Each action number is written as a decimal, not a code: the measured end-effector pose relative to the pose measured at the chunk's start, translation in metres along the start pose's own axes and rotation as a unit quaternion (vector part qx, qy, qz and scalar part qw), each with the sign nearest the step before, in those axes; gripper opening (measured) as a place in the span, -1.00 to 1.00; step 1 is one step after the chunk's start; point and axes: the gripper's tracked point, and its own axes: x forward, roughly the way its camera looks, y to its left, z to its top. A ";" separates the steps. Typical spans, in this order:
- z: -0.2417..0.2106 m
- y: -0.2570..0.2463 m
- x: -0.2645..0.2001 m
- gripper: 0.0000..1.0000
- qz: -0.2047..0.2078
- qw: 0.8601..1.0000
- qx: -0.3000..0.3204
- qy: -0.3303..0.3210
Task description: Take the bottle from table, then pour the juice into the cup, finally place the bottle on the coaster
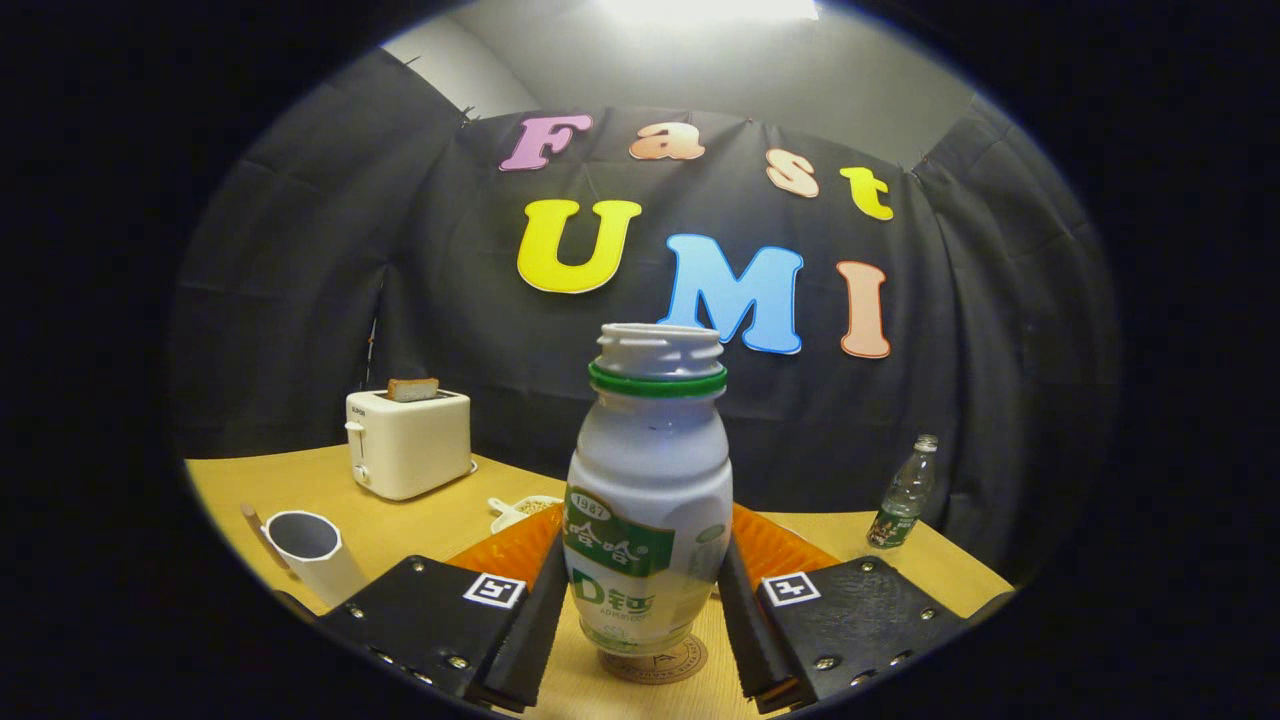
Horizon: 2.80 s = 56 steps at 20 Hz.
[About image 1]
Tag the round wooden coaster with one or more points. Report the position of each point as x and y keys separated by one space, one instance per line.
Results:
x=682 y=663

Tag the wooden table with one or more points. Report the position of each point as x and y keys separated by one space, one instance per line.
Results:
x=420 y=530

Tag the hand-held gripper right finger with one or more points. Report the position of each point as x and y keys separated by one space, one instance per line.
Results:
x=745 y=635

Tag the cream toaster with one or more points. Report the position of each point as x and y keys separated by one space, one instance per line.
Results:
x=415 y=445

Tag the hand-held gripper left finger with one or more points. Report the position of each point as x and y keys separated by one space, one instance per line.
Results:
x=535 y=630

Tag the white juice bottle green label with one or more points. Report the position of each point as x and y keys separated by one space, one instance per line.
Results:
x=650 y=450

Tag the bread slice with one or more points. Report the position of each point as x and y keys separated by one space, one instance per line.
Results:
x=413 y=390

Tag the black backdrop cloth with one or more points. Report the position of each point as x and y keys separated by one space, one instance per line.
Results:
x=450 y=300

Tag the small white bean dish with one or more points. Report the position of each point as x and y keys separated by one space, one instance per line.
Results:
x=520 y=512

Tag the clear plastic water bottle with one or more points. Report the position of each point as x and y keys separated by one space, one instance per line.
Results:
x=900 y=505

